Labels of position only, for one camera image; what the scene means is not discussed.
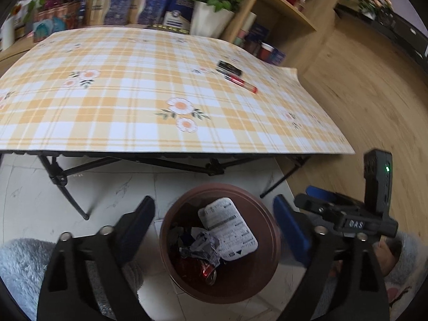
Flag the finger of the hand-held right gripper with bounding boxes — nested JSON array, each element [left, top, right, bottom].
[[293, 193, 344, 231], [305, 185, 365, 212]]

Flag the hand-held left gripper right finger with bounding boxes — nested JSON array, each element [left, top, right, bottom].
[[273, 195, 390, 321]]

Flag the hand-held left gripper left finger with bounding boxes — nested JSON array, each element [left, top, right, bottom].
[[37, 195, 156, 321]]

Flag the white printed pouch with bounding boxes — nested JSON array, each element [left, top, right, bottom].
[[197, 197, 259, 261]]

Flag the silver foil wrapper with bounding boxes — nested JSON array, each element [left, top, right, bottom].
[[179, 227, 221, 268]]

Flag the brown plastic bin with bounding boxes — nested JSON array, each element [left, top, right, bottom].
[[159, 183, 281, 305]]

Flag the glossy red wrapper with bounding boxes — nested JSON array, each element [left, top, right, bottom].
[[174, 257, 218, 285]]

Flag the red tube packet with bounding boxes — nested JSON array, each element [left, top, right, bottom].
[[225, 75, 258, 93]]

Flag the black packet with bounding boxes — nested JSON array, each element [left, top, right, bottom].
[[217, 60, 242, 76]]

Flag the person's right forearm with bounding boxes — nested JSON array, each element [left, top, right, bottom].
[[373, 232, 427, 286]]

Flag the plaid floral tablecloth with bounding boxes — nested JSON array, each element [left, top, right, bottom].
[[0, 27, 356, 156]]

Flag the grey fluffy rug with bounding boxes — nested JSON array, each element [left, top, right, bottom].
[[0, 237, 144, 321]]

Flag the black low cabinet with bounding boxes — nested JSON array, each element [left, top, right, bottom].
[[334, 3, 428, 61]]

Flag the blue picture box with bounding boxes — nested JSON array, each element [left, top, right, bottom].
[[247, 23, 270, 45]]

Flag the wooden bookshelf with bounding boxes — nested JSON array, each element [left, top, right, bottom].
[[221, 0, 348, 67]]

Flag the stack of pastel paper cups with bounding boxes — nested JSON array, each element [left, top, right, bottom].
[[234, 12, 256, 47]]

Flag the pink rose plant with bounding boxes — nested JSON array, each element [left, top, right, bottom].
[[356, 0, 393, 19]]

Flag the red rose plant white pot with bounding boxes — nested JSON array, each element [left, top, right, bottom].
[[179, 0, 250, 39]]

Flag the gold scalloped tray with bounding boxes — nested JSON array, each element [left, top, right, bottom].
[[149, 23, 189, 35]]

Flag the blue white label box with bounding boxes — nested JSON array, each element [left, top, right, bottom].
[[162, 2, 194, 36]]

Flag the wooden sideboard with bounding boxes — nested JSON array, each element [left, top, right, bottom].
[[0, 37, 37, 61]]

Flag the gold blue gift box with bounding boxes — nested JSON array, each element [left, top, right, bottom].
[[85, 0, 132, 26], [132, 0, 168, 25]]

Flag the patterned flower planter box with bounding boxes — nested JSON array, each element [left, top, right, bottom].
[[33, 2, 84, 42]]

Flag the white vase with orange flowers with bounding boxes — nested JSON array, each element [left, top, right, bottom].
[[0, 5, 21, 51]]

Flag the black folding table frame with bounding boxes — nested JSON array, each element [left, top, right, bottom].
[[0, 150, 311, 221]]

